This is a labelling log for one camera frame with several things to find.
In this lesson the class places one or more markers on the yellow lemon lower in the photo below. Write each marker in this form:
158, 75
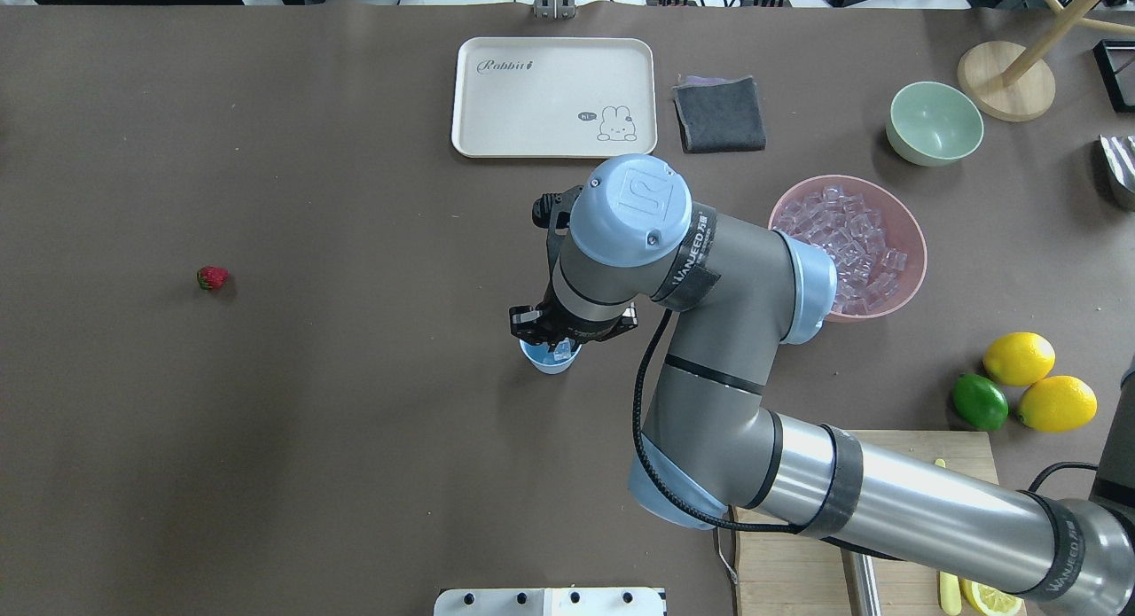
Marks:
1057, 404

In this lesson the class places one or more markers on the black framed tray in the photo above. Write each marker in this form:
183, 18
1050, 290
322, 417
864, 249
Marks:
1114, 60

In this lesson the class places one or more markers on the steel muddler black tip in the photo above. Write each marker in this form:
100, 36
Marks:
862, 584

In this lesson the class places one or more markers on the grey folded cloth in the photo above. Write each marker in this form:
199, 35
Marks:
719, 115

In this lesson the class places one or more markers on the cream rabbit tray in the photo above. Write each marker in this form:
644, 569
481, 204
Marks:
554, 98

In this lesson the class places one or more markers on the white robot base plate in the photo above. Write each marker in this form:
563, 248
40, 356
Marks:
553, 601

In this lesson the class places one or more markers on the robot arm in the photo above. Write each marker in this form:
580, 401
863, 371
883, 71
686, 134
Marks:
1032, 246

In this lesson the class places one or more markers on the yellow plastic knife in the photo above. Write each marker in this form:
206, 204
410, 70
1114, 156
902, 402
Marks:
948, 590

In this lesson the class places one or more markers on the green lime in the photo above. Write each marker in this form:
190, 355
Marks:
980, 402

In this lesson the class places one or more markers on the red strawberry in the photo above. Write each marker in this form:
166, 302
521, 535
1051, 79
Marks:
212, 278

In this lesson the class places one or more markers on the pile of clear ice cubes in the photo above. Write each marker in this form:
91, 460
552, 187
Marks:
851, 230

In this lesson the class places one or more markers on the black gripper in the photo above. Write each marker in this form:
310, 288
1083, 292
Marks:
570, 330

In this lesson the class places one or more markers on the green bowl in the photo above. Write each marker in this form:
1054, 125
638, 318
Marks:
932, 124

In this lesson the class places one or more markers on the yellow lemon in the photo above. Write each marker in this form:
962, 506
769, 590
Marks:
1057, 404
1019, 358

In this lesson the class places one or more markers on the wooden glass rack stand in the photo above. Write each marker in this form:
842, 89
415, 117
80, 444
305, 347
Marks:
1011, 82

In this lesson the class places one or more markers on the pink bowl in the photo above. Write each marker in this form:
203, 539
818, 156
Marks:
903, 229

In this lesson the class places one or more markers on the light blue plastic cup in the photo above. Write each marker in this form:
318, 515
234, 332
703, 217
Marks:
540, 357

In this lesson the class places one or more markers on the wooden cutting board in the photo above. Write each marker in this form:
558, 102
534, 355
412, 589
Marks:
782, 574

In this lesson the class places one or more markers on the yellow lemon upper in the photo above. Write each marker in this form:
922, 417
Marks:
1019, 358

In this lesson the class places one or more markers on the lemon half lower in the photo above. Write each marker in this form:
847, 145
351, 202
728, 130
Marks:
987, 600

